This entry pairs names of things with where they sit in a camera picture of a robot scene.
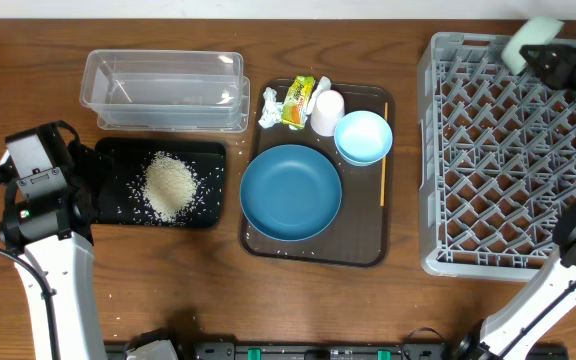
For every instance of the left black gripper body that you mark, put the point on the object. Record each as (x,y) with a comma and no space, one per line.
(84,163)

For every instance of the mint green bowl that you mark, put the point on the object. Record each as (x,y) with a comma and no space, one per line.
(536,31)

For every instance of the pile of white rice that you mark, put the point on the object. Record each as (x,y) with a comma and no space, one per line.
(168,190)

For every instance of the wooden chopstick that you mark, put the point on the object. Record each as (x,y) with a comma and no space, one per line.
(383,163)

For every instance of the light blue bowl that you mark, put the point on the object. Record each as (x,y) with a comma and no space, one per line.
(363,138)

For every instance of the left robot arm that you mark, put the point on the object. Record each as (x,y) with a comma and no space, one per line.
(46,227)

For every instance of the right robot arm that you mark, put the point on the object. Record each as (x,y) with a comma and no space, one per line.
(511,332)

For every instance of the grey dishwasher rack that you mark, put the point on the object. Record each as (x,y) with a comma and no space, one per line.
(498,161)

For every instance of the black rectangular tray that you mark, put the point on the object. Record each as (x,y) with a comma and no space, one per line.
(128,153)

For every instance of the clear plastic bin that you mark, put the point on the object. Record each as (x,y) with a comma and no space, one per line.
(167,90)

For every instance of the crumpled white paper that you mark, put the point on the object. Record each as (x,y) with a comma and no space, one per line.
(272,109)

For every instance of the yellow green snack wrapper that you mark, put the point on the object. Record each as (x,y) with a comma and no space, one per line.
(296,101)

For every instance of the white paper cup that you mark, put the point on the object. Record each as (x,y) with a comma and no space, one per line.
(329,109)

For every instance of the white tissue piece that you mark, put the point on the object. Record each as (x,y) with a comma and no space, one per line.
(323,85)

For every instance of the brown serving tray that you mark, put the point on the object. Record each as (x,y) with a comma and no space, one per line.
(359,234)

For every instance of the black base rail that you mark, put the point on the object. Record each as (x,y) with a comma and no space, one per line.
(223,350)

